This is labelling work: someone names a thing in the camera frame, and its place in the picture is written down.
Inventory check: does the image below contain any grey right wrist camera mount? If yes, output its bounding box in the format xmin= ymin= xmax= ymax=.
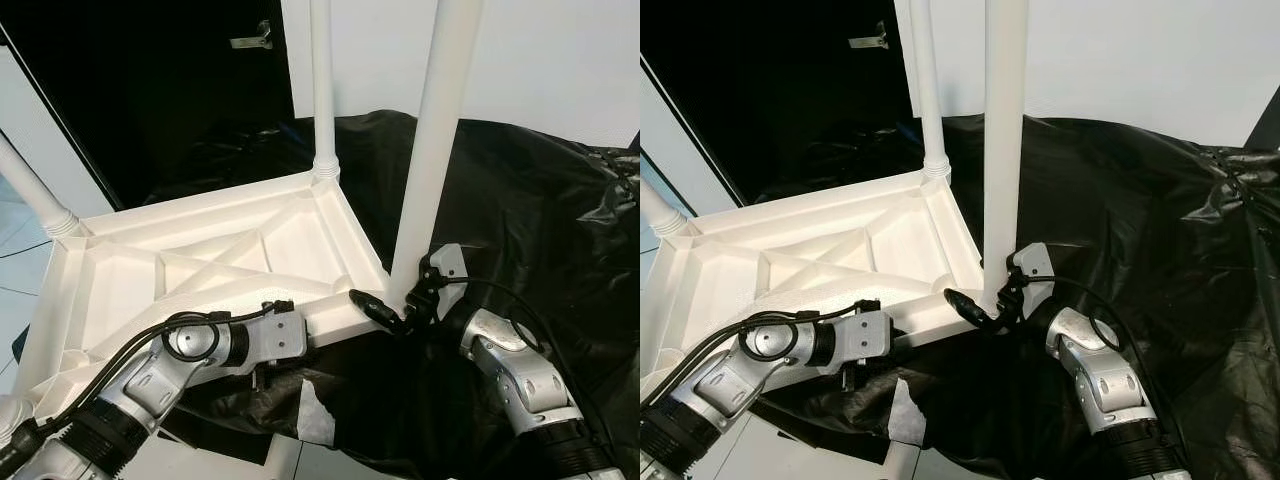
xmin=1010 ymin=243 xmax=1056 ymax=301
xmin=428 ymin=243 xmax=469 ymax=301

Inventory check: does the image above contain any black door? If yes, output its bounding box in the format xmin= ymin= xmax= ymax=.
xmin=640 ymin=0 xmax=916 ymax=206
xmin=0 ymin=0 xmax=299 ymax=211

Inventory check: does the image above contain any silver door handle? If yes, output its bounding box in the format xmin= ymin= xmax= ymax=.
xmin=230 ymin=22 xmax=274 ymax=51
xmin=848 ymin=22 xmax=891 ymax=51

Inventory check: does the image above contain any black plastic cover sheet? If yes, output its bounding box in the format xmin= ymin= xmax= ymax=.
xmin=130 ymin=108 xmax=641 ymax=476
xmin=750 ymin=108 xmax=1280 ymax=476

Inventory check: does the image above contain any white support table leg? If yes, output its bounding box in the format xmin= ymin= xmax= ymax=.
xmin=265 ymin=440 xmax=301 ymax=480
xmin=885 ymin=445 xmax=921 ymax=480

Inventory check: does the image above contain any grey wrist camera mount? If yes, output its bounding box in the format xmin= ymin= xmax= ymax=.
xmin=245 ymin=305 xmax=309 ymax=366
xmin=428 ymin=243 xmax=469 ymax=301
xmin=832 ymin=305 xmax=893 ymax=371
xmin=1010 ymin=243 xmax=1056 ymax=301

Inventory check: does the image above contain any white plastic children table top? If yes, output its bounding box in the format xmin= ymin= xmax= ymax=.
xmin=640 ymin=168 xmax=1001 ymax=401
xmin=15 ymin=168 xmax=401 ymax=421

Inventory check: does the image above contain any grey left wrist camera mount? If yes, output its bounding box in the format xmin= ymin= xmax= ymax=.
xmin=832 ymin=305 xmax=893 ymax=371
xmin=245 ymin=305 xmax=309 ymax=366

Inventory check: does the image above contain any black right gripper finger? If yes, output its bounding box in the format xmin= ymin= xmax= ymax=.
xmin=347 ymin=288 xmax=406 ymax=329
xmin=943 ymin=287 xmax=996 ymax=329

